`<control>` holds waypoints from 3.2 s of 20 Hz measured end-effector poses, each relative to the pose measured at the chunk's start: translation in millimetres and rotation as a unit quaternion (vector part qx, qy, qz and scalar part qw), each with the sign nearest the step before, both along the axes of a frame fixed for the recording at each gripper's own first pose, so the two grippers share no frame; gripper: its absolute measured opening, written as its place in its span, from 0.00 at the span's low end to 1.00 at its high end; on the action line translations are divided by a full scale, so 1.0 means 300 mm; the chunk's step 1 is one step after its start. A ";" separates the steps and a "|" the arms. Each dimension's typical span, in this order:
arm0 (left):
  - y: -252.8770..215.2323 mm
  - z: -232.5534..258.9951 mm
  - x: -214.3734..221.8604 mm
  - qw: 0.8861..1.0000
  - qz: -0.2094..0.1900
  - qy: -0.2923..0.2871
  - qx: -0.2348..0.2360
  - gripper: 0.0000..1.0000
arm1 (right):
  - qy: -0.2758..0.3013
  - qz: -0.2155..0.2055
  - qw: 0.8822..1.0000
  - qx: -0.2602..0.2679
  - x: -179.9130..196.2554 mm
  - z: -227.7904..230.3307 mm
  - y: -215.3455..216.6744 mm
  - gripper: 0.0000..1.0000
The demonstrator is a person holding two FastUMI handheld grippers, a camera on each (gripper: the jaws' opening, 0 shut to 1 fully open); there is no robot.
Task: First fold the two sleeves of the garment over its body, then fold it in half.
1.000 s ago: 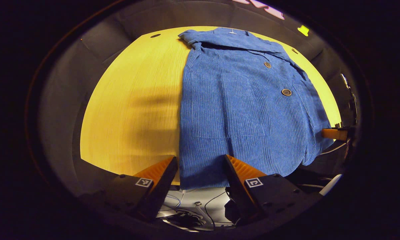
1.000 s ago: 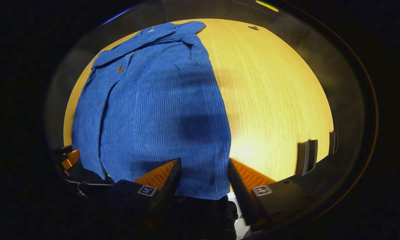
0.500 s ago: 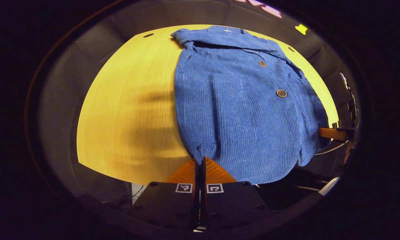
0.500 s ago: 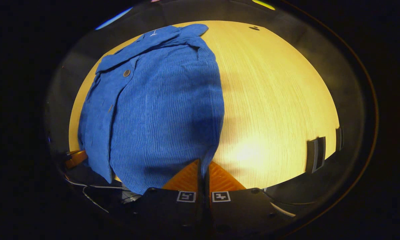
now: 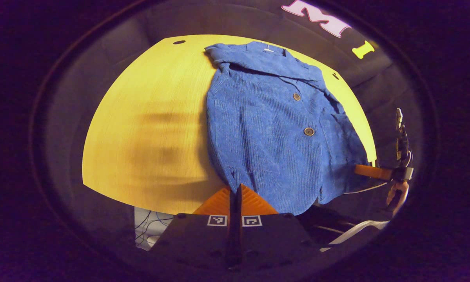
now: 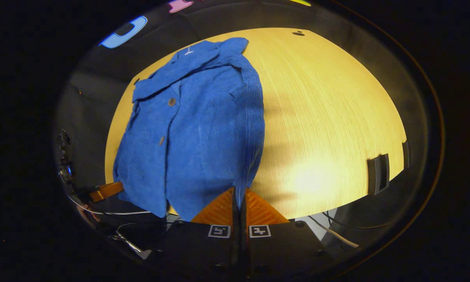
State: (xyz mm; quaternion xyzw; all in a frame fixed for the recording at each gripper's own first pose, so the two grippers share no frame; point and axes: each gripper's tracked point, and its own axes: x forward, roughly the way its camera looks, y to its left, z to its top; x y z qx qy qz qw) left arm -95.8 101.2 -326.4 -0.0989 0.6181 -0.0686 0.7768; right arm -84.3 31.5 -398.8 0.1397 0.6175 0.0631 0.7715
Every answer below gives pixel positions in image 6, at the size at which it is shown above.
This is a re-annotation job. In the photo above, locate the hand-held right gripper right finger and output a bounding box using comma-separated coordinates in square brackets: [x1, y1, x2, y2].
[241, 187, 329, 272]

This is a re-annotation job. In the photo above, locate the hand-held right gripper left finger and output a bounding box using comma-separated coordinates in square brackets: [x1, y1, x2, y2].
[156, 187, 241, 271]

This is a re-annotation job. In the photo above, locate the blue button-up shirt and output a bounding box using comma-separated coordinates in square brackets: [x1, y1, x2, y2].
[113, 37, 266, 222]

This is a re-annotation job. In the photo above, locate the white cable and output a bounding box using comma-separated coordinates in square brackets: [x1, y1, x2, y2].
[109, 222, 169, 259]
[308, 215, 360, 249]
[67, 195, 152, 216]

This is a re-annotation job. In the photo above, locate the black cable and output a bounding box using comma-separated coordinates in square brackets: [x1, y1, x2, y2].
[322, 211, 389, 231]

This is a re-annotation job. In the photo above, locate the black table edge bracket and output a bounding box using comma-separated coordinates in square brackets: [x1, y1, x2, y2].
[367, 154, 390, 195]
[402, 140, 412, 170]

